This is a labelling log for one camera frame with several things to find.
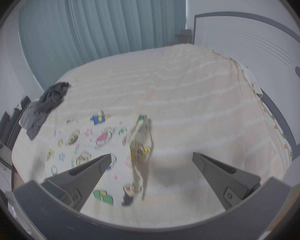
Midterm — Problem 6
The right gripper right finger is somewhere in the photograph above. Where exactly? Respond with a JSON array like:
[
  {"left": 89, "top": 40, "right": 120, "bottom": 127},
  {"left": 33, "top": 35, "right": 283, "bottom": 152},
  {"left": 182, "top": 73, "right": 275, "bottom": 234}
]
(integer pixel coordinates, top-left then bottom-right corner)
[{"left": 191, "top": 152, "right": 261, "bottom": 210}]

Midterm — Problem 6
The bed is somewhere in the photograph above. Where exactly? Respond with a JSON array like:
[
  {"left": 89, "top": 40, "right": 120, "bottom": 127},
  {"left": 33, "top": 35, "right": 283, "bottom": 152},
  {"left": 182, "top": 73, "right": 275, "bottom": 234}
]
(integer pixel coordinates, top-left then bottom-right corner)
[{"left": 11, "top": 11, "right": 300, "bottom": 221}]

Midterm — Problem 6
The dark grey garment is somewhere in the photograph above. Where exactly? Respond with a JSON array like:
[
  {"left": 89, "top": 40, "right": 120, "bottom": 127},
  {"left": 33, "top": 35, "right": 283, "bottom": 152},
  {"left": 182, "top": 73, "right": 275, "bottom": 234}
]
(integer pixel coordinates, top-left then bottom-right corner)
[{"left": 19, "top": 100, "right": 52, "bottom": 141}]

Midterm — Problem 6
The grey bedside table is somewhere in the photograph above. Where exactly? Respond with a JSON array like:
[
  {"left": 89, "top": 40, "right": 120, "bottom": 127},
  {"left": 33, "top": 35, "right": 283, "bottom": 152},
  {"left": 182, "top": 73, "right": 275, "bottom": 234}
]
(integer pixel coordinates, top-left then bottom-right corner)
[{"left": 164, "top": 29, "right": 192, "bottom": 46}]

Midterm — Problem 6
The blue-green curtain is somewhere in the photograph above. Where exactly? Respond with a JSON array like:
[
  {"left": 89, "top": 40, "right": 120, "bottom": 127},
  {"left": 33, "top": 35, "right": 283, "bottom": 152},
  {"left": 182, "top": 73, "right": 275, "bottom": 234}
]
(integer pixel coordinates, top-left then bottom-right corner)
[{"left": 18, "top": 0, "right": 186, "bottom": 92}]

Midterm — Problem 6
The white printed pillow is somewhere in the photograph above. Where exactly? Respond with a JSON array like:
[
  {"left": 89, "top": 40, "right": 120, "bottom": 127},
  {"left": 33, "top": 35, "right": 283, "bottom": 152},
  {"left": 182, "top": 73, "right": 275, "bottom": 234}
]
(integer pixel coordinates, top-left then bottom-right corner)
[{"left": 240, "top": 63, "right": 294, "bottom": 161}]

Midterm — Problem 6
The white printed pyjama top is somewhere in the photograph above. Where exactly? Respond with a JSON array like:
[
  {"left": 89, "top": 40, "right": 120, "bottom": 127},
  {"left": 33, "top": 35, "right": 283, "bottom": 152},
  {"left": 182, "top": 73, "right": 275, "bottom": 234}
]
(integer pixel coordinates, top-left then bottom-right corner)
[{"left": 44, "top": 110, "right": 154, "bottom": 207}]

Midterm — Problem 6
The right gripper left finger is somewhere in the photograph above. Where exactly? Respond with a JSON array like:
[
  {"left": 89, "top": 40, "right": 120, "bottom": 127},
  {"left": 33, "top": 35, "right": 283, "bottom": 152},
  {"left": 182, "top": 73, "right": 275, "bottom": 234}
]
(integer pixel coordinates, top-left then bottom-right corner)
[{"left": 43, "top": 153, "right": 113, "bottom": 207}]

